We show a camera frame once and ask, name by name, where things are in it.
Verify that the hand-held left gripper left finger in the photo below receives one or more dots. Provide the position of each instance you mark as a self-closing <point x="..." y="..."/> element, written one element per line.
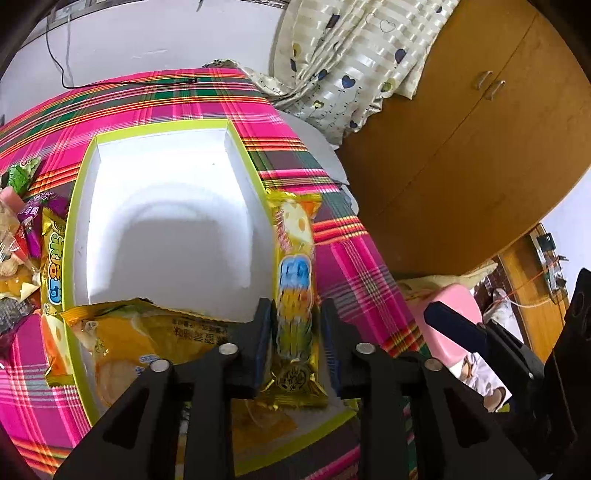
<point x="265" y="350"/>

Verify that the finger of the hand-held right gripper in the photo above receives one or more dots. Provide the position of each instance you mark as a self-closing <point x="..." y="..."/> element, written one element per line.
<point x="457" y="323"/>

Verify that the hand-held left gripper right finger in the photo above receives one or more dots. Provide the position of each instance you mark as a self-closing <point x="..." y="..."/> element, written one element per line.
<point x="333" y="350"/>

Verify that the gold snack bar packet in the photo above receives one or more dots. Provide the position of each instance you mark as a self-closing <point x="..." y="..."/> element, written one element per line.
<point x="295" y="258"/>
<point x="53" y="277"/>

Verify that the large yellow snack bag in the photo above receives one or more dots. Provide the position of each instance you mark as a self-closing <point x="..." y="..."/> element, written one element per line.
<point x="138" y="337"/>

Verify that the lime green rimmed white box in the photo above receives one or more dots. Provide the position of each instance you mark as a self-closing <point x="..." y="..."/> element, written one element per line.
<point x="175" y="221"/>

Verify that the black snack packet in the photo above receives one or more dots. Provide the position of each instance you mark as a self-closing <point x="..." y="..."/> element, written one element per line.
<point x="11" y="318"/>

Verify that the clear bag of round puffs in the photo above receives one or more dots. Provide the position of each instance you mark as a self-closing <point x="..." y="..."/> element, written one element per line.
<point x="9" y="263"/>

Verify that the pink jelly cup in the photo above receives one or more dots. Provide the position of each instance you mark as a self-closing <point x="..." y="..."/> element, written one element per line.
<point x="9" y="198"/>

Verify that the green snack packet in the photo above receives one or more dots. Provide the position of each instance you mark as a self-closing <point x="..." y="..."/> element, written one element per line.
<point x="21" y="177"/>

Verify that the cream pillow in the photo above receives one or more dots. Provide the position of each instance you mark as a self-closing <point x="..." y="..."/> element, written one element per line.
<point x="438" y="281"/>

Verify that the wooden bedside table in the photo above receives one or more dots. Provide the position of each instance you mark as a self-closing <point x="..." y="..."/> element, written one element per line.
<point x="521" y="277"/>

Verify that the wooden wardrobe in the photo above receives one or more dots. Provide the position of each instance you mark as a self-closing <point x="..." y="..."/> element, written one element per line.
<point x="461" y="161"/>

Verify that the yellow fruit jelly cup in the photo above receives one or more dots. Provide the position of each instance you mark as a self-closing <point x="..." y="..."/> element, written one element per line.
<point x="14" y="286"/>

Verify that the pink plaid blanket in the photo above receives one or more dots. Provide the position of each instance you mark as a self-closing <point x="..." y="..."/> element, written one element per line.
<point x="161" y="101"/>

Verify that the floral patterned cloth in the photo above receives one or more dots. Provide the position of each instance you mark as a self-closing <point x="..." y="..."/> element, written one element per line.
<point x="258" y="78"/>

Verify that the cream heart print curtain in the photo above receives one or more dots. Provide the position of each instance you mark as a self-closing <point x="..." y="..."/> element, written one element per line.
<point x="351" y="55"/>

